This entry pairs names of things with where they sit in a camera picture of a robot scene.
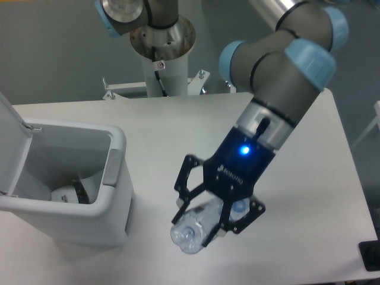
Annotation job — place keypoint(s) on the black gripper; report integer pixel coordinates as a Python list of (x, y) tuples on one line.
[(230, 174)]

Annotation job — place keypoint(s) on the clear crushed plastic bottle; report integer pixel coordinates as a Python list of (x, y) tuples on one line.
[(195, 225)]

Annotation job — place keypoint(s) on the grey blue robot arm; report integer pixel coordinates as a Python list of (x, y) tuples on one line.
[(285, 71)]

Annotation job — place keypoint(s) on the white trash can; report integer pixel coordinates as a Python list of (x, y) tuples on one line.
[(68, 179)]

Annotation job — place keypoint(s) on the white paper trash in can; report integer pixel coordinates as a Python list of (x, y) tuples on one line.
[(66, 194)]

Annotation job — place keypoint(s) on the white trash can lid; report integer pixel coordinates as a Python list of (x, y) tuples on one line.
[(16, 138)]

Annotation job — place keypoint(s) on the black object at table edge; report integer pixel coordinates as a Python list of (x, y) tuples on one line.
[(369, 251)]

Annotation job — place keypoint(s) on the white pedestal base frame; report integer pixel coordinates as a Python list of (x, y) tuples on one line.
[(194, 86)]

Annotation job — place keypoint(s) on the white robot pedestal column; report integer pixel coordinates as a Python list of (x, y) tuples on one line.
[(164, 52)]

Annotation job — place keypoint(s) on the white frame at right edge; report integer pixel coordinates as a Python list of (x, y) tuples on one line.
[(371, 128)]

